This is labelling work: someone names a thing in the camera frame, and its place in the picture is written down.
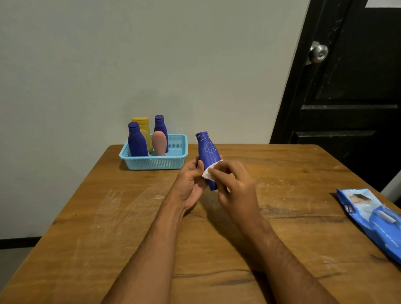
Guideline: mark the person's left hand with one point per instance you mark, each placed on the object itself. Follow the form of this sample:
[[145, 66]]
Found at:
[[186, 188]]

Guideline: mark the person's right hand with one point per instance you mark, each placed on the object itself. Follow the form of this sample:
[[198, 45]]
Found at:
[[239, 194]]

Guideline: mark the white wipe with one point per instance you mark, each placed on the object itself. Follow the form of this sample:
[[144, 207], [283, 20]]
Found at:
[[208, 172]]

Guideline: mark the blue plastic basket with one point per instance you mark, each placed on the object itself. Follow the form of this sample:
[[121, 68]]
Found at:
[[175, 158]]

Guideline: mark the peach pink bottle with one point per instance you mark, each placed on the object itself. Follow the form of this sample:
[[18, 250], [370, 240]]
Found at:
[[159, 144]]

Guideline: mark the small blue patterned bottle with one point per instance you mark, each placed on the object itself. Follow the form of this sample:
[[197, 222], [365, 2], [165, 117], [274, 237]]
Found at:
[[160, 123]]

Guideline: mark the yellow capped bottle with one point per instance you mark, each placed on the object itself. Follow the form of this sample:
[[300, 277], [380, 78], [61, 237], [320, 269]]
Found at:
[[142, 122]]

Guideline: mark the blue wet wipes pack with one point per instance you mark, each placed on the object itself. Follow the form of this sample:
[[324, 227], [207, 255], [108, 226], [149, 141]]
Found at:
[[372, 219]]

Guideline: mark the person's left forearm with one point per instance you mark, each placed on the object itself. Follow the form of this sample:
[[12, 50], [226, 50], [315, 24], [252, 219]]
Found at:
[[147, 263]]

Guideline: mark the person's right forearm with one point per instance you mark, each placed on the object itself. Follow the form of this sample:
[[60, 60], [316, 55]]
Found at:
[[291, 266]]

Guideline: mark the wooden table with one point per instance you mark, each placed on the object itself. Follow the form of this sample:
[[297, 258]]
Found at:
[[109, 231]]

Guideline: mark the black panel door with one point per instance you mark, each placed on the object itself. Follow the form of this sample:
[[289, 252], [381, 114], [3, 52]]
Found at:
[[344, 84]]

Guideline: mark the black open door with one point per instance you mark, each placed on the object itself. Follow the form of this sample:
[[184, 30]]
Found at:
[[398, 202]]

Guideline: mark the silver door knob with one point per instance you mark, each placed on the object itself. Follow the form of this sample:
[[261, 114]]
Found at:
[[318, 53]]

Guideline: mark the black baseboard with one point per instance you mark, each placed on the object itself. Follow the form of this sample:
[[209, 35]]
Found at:
[[20, 242]]

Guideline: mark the white paper sheet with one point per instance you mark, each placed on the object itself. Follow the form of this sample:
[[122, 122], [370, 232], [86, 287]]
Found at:
[[382, 3]]

